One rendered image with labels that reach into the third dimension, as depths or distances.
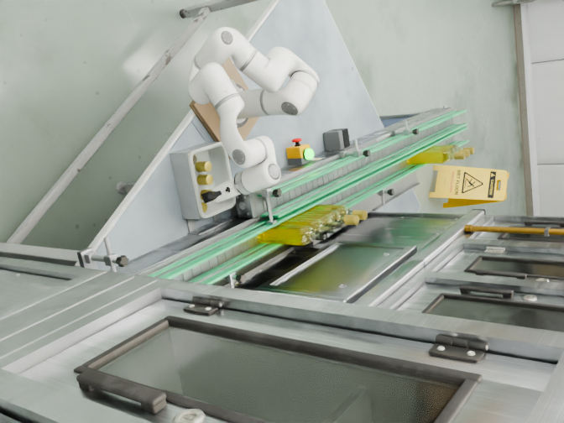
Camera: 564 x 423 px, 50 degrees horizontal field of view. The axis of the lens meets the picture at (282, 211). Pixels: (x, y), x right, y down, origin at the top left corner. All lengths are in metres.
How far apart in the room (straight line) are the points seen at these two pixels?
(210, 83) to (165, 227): 0.48
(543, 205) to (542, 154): 0.63
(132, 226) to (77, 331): 0.94
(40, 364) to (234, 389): 0.32
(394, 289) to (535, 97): 6.11
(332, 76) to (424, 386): 2.17
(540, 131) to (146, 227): 6.41
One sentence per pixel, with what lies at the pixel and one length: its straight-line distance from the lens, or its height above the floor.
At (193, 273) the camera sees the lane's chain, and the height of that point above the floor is 0.88.
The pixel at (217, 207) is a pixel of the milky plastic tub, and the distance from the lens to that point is 2.03.
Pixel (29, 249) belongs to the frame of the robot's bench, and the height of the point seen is 0.35.
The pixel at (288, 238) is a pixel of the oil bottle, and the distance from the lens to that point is 2.01.
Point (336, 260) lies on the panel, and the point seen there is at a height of 1.10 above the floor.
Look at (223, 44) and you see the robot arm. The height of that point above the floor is 0.97.
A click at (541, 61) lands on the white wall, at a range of 7.76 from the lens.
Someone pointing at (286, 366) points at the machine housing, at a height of 1.78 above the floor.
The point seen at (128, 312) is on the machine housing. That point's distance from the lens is 1.03.
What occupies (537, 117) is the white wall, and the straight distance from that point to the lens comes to 7.83.
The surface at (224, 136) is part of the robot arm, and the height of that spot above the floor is 1.03.
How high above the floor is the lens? 2.23
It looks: 38 degrees down
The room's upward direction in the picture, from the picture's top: 92 degrees clockwise
